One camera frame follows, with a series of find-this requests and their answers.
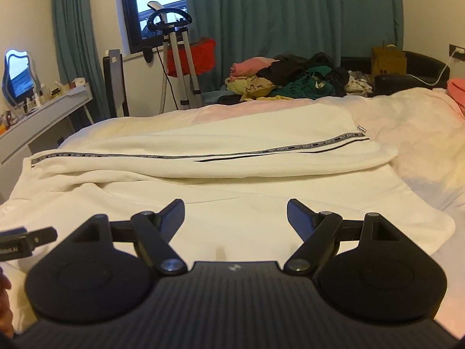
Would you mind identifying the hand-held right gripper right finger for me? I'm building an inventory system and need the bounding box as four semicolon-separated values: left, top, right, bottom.
283;198;400;276

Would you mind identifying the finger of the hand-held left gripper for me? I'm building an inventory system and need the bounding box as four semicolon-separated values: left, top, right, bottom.
0;227;58;245

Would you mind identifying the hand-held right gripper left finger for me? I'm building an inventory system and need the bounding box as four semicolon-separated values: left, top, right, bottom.
73;199;188;276

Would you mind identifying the white jacket with striped tape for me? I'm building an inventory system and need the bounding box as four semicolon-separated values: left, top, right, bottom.
0;102;457;273

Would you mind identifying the person's left hand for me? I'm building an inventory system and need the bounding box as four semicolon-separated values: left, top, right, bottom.
0;267;14;337

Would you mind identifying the grey dressing table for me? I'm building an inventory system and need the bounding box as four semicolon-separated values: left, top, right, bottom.
0;82;95;200

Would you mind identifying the teal blue cloth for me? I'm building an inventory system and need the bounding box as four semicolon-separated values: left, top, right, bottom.
201;86;237;107

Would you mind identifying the green garment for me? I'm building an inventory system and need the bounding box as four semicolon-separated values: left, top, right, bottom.
271;65;337;99

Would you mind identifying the beige garment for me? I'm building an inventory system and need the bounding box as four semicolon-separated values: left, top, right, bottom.
241;76;291;102

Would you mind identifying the row of cosmetic bottles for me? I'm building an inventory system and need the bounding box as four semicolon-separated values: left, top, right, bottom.
20;80;73;114

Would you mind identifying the yellow cloth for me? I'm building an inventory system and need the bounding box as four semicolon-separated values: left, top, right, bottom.
225;74;255;96

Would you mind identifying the white patterned cloth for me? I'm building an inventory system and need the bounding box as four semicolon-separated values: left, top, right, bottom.
343;70;375;95

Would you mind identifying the bed with pale pink sheet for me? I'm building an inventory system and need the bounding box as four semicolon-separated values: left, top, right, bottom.
0;87;465;339

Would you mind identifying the dark chair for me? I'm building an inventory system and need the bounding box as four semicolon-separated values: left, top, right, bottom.
103;49;130;117

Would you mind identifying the black garment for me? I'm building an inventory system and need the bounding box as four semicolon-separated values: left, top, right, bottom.
259;51;351;97

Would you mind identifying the garment steamer stand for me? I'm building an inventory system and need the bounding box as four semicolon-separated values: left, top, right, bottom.
142;2;204;112

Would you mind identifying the pink folded cloth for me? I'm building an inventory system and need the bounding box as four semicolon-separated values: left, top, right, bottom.
230;57;279;79

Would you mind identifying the red cloth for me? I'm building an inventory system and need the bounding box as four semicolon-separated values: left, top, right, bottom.
165;36;217;77

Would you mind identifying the wavy framed mirror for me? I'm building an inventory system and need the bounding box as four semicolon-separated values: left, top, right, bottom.
3;48;36;108

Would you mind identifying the brown cardboard box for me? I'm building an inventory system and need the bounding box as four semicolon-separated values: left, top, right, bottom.
371;45;407;81

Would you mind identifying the black sofa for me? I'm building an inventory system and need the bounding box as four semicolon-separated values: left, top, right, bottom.
339;51;451;97

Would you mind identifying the narrow teal curtain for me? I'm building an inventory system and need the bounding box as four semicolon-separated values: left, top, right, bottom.
51;0;110;117

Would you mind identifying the wide teal curtain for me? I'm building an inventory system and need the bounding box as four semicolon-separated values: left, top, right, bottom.
183;0;406;96

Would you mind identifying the salmon pink cloth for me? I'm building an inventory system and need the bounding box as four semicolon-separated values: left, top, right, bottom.
447;77;465;115

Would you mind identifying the white cable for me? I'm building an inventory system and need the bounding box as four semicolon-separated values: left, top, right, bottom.
405;49;460;87

